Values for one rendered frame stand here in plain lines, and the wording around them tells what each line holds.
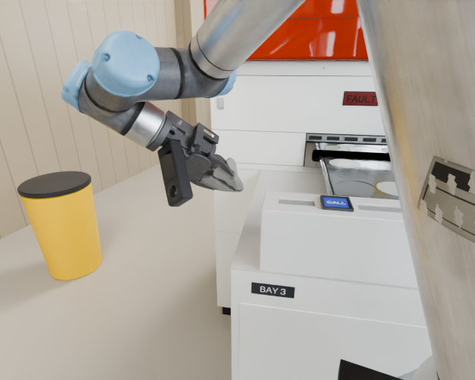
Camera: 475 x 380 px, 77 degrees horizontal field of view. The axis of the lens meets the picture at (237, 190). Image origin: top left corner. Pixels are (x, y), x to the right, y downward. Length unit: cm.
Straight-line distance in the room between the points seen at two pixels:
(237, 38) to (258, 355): 67
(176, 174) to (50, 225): 146
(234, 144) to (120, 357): 107
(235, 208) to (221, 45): 93
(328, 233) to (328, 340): 27
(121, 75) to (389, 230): 49
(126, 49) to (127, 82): 4
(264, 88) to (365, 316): 79
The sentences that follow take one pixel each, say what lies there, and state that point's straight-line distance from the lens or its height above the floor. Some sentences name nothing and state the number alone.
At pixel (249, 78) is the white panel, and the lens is 113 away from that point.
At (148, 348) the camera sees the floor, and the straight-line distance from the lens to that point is 161.
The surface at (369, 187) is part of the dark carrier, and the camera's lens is 89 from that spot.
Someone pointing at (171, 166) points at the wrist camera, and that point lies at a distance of 54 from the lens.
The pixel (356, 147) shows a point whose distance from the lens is 117.
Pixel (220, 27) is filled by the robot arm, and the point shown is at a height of 125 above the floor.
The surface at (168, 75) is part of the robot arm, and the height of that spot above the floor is 120.
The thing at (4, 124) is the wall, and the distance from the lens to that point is 276.
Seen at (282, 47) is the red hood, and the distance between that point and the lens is 107.
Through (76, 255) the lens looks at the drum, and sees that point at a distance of 204.
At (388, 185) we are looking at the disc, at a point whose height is 90.
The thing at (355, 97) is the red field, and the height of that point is 110.
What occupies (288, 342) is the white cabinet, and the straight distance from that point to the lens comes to 76.
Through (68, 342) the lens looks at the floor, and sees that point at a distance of 177.
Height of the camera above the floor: 121
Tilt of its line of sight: 23 degrees down
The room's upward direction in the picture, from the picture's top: straight up
